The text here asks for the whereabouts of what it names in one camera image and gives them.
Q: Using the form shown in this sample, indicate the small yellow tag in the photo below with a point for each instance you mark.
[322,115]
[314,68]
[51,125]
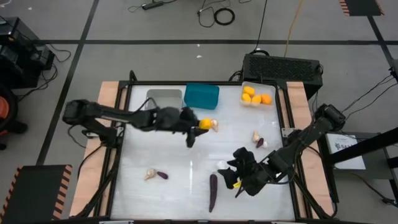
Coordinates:
[237,185]

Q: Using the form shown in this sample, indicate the orange fruit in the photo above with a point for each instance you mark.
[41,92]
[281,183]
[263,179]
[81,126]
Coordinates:
[266,99]

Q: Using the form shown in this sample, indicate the black orange round device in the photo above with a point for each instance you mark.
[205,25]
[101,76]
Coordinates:
[6,109]

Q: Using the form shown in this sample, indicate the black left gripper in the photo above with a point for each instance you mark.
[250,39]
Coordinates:
[171,119]

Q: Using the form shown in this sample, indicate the black stand beam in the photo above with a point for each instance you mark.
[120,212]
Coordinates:
[367,146]

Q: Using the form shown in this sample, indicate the clear plastic tray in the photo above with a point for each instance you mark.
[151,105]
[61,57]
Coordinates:
[267,88]

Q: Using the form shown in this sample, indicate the black table frame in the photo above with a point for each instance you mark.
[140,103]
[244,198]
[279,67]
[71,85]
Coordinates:
[202,83]

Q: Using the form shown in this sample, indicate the teal plastic basket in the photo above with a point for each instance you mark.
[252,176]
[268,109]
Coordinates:
[201,96]

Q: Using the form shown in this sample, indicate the black computer case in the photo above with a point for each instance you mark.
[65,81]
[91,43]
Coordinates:
[281,70]

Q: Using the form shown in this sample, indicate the black power strip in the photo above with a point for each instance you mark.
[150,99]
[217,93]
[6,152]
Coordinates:
[152,5]

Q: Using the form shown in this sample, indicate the black equipment cart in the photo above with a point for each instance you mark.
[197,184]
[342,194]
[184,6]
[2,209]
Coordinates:
[21,53]

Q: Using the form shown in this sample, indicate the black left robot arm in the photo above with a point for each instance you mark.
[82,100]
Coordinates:
[102,115]

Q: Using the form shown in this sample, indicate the small purple eggplant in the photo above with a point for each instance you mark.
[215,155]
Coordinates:
[162,175]
[260,143]

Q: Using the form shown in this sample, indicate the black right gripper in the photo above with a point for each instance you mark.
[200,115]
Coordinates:
[253,179]

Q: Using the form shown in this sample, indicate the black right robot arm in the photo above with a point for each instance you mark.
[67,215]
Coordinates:
[311,133]

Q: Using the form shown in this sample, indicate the yellow lemon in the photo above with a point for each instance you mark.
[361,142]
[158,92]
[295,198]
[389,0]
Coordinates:
[248,90]
[205,124]
[256,99]
[246,97]

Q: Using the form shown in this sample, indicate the grey plastic basket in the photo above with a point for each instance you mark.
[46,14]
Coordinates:
[164,98]

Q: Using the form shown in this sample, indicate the white printed box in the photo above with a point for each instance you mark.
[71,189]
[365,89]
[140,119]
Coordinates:
[345,155]

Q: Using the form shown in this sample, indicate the wooden side board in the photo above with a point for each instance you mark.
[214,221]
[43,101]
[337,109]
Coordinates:
[107,90]
[297,93]

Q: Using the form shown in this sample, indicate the white garlic bulb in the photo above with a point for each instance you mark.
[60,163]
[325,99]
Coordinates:
[150,174]
[256,136]
[214,125]

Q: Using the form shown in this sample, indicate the black mat hazard stripes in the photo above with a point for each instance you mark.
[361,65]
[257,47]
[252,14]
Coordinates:
[34,196]
[360,7]

